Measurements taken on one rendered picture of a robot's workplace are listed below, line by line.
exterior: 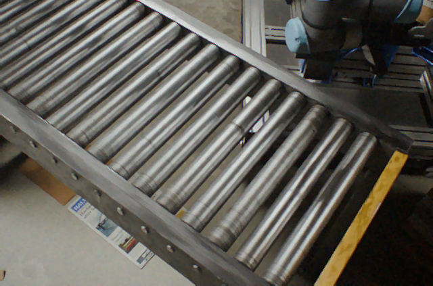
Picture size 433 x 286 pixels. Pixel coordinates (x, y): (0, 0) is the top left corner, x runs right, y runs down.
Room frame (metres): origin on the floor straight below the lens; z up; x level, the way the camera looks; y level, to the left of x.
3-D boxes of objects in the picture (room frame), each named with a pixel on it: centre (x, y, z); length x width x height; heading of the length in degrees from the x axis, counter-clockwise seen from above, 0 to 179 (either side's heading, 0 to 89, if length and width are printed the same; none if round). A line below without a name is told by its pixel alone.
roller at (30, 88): (0.88, 0.36, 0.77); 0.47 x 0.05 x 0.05; 150
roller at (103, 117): (0.79, 0.19, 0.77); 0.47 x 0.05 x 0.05; 150
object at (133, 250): (0.84, 0.27, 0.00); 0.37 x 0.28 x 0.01; 60
